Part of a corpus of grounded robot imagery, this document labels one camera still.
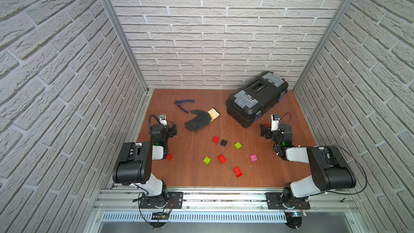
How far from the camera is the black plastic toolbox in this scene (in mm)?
911

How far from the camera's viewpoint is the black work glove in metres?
1.00

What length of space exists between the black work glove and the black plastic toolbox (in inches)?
4.3
